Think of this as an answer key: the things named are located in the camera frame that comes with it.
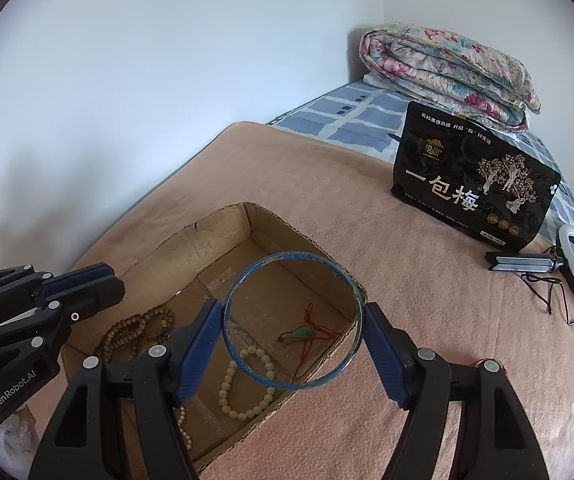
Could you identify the cardboard box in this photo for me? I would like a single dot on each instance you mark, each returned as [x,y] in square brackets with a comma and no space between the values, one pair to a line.
[207,230]

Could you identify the folded floral quilt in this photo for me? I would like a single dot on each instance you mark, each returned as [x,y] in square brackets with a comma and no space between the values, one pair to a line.
[442,70]

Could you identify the brown wooden bead mala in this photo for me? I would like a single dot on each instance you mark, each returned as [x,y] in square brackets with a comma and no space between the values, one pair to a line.
[117,330]

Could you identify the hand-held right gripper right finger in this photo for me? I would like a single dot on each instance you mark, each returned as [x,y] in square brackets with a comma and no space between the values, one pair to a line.
[387,360]

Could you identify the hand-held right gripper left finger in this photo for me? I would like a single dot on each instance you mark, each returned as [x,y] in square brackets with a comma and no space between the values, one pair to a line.
[197,355]

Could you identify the black folded tripod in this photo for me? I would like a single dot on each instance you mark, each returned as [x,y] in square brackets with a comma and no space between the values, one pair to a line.
[517,261]

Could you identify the black gift bag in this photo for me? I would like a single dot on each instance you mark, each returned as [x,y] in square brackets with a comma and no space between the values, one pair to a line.
[467,180]

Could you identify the blue checked bedsheet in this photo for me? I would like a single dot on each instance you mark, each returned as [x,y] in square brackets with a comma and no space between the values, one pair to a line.
[347,115]

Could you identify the thin blue-grey bangle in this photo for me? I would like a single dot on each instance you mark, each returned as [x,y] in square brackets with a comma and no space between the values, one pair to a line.
[292,256]

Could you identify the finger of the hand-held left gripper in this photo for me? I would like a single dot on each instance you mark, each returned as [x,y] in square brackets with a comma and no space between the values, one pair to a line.
[77,276]
[94,295]

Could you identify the pink blanket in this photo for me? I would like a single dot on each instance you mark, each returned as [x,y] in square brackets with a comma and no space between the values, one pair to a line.
[317,185]

